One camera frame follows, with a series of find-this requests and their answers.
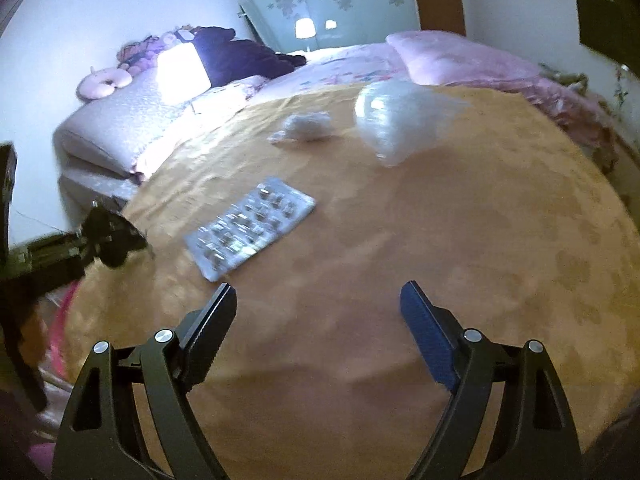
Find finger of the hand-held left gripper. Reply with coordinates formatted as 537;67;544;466
77;204;153;268

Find purple plush toys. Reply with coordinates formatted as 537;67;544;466
117;26;195;69

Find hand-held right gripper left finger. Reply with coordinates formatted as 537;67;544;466
52;282;238;480

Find green flower-print wardrobe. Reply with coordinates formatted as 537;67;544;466
240;0;422;54

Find pink folded blanket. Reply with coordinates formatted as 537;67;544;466
385;30;623;133

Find black panel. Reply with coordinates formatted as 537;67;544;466
0;143;19;267

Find pink neck pillow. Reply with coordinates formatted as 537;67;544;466
76;65;133;100

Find dark clothing pile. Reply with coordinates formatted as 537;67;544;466
191;25;308;87

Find orange patterned tablecloth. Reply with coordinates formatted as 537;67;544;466
62;82;640;480

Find black wall screen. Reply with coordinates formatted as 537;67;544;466
574;0;640;55

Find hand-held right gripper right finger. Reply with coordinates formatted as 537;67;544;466
399;280;583;480

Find crumpled white tissue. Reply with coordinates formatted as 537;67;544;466
267;111;334;144

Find pink floral bedsheet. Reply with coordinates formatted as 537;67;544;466
247;42;407;107

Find silver pill blister pack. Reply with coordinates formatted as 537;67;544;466
184;176;317;282

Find grey pillow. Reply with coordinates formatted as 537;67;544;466
52;66;273;202

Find clear plastic bag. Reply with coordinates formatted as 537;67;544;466
353;80;472;167

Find thin potted plant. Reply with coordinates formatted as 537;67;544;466
611;64;632;112

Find lit white table lamp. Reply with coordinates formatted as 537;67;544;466
156;42;212;107

